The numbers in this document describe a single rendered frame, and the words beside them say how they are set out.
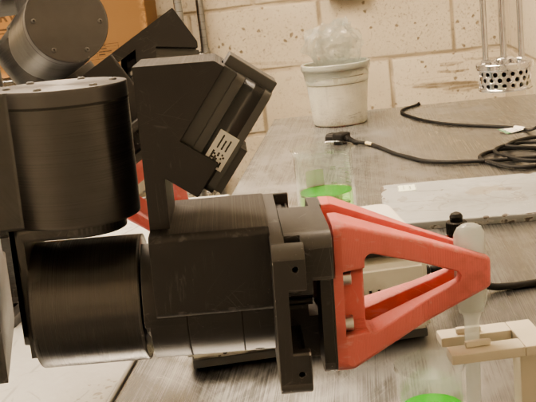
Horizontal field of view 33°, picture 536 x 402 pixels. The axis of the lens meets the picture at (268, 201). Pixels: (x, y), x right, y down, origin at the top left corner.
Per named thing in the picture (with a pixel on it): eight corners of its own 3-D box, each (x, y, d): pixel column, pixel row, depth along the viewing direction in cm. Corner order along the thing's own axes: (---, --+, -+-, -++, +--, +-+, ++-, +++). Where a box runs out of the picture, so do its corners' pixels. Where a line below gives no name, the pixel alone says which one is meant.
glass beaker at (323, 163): (285, 235, 78) (276, 144, 76) (325, 219, 81) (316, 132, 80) (340, 243, 74) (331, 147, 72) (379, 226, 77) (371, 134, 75)
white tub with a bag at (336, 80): (350, 129, 175) (340, 19, 170) (293, 128, 184) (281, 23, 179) (388, 116, 186) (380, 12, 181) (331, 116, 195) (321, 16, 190)
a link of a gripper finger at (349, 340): (459, 175, 45) (272, 191, 44) (503, 209, 38) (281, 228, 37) (463, 305, 46) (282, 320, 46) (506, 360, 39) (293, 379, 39)
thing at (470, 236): (456, 316, 42) (454, 222, 41) (484, 313, 42) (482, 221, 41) (460, 321, 41) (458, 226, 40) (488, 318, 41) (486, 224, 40)
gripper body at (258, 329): (297, 188, 45) (150, 200, 45) (317, 243, 35) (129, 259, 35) (305, 309, 47) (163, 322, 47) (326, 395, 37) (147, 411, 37)
